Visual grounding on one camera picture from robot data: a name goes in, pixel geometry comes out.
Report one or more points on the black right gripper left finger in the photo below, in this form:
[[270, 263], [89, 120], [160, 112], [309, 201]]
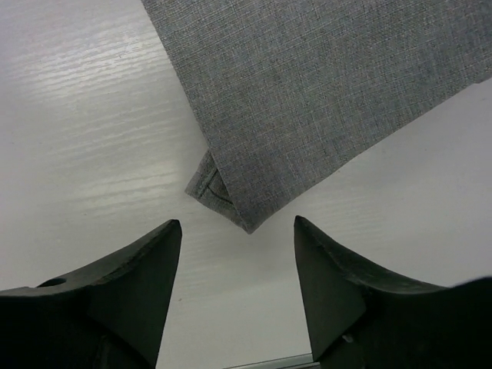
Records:
[[110, 313]]

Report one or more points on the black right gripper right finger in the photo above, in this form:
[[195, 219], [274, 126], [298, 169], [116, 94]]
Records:
[[362, 315]]

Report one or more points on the grey cloth napkin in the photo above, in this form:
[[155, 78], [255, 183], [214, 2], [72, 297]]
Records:
[[287, 92]]

